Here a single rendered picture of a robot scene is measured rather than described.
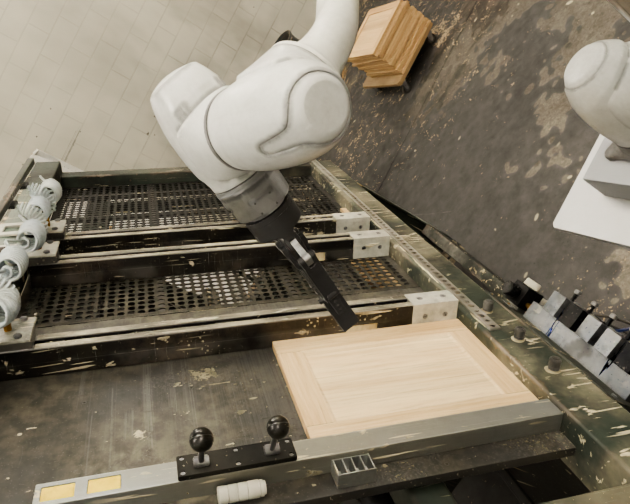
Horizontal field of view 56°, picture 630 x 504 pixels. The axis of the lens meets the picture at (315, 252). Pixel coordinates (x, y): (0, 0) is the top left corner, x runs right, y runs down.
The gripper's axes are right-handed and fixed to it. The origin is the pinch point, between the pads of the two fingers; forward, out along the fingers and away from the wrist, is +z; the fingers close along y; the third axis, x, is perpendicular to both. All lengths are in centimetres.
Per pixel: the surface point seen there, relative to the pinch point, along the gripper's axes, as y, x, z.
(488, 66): -243, 179, 75
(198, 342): -47, -27, 11
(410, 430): -5.3, -2.0, 32.7
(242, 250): -91, -6, 17
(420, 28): -320, 189, 50
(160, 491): -5.6, -40.4, 9.3
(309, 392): -24.5, -13.1, 25.6
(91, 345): -48, -44, -3
